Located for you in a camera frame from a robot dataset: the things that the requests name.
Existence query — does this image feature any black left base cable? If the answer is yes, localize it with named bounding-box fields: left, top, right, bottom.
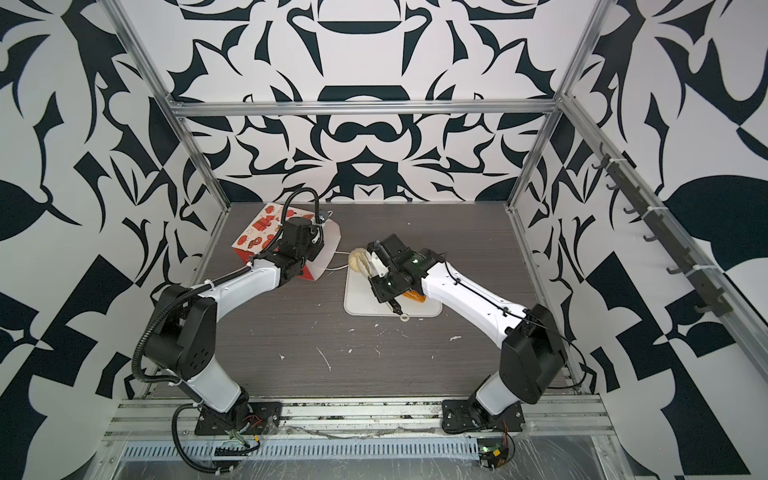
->
left=170, top=404, right=262, bottom=475

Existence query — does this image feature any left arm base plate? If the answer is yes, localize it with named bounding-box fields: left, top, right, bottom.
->
left=194, top=401, right=283, bottom=436

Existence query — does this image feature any white steamed bun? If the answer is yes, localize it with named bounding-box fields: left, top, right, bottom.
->
left=347, top=248, right=376, bottom=278

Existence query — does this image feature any white slotted cable duct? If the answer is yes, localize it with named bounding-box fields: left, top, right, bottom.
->
left=121, top=437, right=478, bottom=461

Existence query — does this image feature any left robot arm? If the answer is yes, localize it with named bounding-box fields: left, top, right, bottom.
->
left=131, top=217, right=324, bottom=430

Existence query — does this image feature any small green circuit board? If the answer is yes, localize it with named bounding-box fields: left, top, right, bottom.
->
left=478, top=436, right=516, bottom=470

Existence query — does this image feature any white plastic tray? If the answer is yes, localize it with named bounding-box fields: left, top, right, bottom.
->
left=343, top=270, right=443, bottom=318

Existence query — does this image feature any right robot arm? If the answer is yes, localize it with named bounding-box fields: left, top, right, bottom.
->
left=349, top=234, right=568, bottom=417

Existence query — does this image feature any orange croissant fake bread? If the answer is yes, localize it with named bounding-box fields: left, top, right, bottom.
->
left=403, top=290, right=426, bottom=303

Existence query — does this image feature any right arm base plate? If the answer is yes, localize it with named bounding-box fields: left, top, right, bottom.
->
left=441, top=399, right=525, bottom=435

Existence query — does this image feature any red white paper bag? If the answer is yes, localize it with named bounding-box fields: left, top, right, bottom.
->
left=232, top=202, right=341, bottom=281

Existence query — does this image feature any grey wall hook rail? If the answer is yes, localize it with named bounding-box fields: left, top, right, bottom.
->
left=593, top=143, right=734, bottom=317

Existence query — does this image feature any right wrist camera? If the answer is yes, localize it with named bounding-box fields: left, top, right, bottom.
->
left=366, top=240, right=391, bottom=277

